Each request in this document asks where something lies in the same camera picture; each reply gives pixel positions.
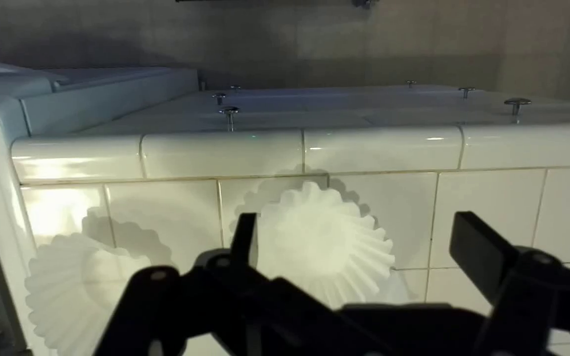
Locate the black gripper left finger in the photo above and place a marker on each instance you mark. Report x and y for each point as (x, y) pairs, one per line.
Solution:
(245, 239)

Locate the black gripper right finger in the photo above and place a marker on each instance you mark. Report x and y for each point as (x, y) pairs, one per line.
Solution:
(483, 250)

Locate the white paper coffee filter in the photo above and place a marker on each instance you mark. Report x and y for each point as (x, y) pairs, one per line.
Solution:
(324, 231)
(67, 290)

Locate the small metal cabinet knob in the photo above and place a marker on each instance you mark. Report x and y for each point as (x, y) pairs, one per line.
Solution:
(514, 104)
(465, 90)

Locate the white lower cabinet front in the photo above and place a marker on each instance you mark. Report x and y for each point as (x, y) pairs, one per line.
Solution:
(364, 110)

